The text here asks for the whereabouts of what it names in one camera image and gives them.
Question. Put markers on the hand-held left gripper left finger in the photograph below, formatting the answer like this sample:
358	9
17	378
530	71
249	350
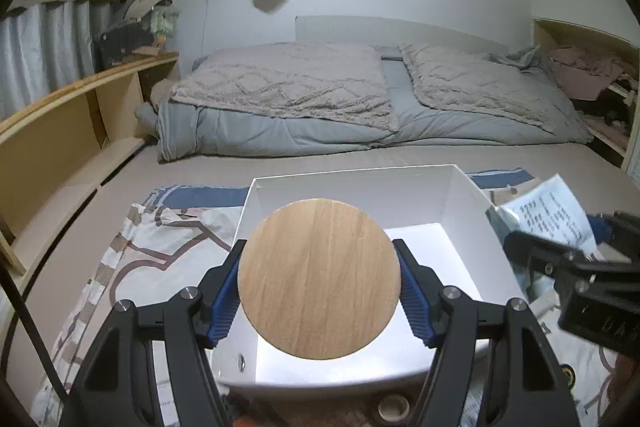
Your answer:
226	302

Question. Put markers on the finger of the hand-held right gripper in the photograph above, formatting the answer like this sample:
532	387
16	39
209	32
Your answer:
617	232
535	252

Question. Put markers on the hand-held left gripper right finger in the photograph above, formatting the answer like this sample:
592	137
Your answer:
416	302

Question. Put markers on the white printed mask packet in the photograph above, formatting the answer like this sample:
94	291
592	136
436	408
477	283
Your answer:
545	212

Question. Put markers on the round wooden coaster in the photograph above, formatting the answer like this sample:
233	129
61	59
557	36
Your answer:
320	277

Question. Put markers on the white cardboard box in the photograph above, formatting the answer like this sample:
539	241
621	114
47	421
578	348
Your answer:
450	202

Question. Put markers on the cartoon printed blanket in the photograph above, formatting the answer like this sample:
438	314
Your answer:
165	247

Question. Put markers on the beige tape roll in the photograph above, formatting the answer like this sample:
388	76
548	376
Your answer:
395	408

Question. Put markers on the dark clothes pile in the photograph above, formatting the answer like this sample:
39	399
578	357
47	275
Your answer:
610	109

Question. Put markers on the pink clothes pile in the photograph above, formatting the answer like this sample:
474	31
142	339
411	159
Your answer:
585	72

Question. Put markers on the beige quilted blanket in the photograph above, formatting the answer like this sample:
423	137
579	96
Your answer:
470	82
280	87

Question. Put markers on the grey duvet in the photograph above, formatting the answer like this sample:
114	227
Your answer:
300	134

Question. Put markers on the wooden closet nook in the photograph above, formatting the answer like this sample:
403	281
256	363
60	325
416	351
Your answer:
550	37

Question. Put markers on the wooden shelf unit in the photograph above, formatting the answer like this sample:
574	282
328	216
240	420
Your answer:
55	147

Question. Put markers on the white headboard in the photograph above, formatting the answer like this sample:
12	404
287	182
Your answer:
400	29

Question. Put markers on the dark bag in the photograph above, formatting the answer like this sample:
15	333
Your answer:
122	42

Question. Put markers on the green plush toy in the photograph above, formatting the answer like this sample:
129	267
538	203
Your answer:
165	24

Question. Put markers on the white cap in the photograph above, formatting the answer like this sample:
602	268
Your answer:
145	4

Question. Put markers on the grey curtain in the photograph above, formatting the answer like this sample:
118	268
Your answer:
45	52

